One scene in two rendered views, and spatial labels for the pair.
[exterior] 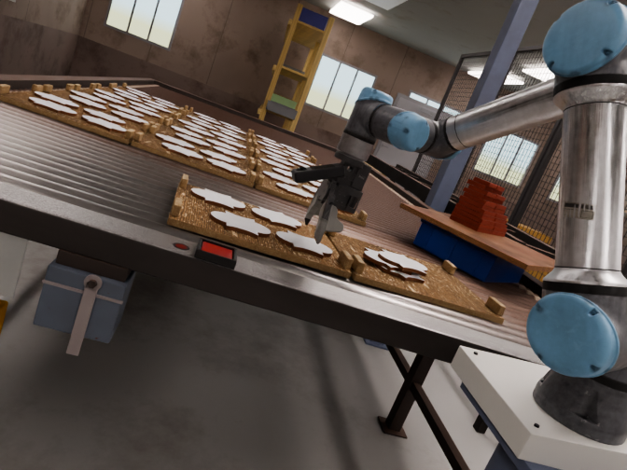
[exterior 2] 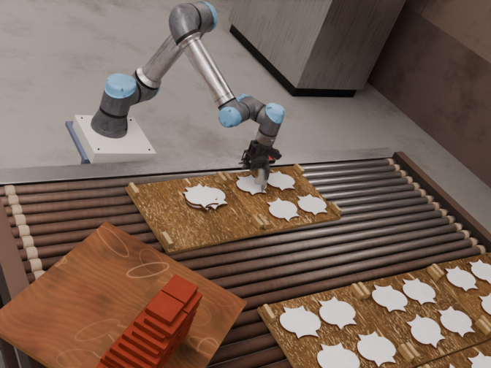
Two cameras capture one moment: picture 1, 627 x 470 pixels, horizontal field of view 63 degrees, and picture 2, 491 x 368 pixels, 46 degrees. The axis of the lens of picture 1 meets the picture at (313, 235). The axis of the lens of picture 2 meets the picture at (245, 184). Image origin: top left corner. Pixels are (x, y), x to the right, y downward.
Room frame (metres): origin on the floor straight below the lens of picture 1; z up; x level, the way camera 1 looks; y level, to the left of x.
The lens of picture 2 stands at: (2.86, -0.98, 2.25)
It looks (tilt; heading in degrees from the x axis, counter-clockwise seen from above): 34 degrees down; 151
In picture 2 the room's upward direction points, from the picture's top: 22 degrees clockwise
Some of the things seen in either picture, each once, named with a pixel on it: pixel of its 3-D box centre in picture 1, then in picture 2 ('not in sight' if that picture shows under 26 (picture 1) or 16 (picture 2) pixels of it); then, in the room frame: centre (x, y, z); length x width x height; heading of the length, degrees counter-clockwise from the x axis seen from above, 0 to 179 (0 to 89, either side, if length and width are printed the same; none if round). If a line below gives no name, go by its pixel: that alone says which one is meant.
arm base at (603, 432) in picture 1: (590, 389); (111, 117); (0.82, -0.53, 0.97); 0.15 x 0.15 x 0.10
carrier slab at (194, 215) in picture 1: (257, 226); (280, 196); (1.21, 0.14, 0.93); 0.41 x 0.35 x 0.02; 106
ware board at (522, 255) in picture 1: (489, 239); (128, 313); (1.88, -0.61, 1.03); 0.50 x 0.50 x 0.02; 49
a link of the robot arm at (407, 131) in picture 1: (404, 130); (248, 108); (1.11, -0.10, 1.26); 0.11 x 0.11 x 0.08; 42
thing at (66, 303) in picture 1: (85, 297); not in sight; (0.87, 0.35, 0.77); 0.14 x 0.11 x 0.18; 103
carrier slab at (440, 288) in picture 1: (405, 272); (194, 210); (1.32, -0.26, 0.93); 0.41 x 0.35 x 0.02; 107
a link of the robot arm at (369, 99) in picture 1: (369, 116); (271, 119); (1.17, -0.02, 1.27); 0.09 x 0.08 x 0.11; 42
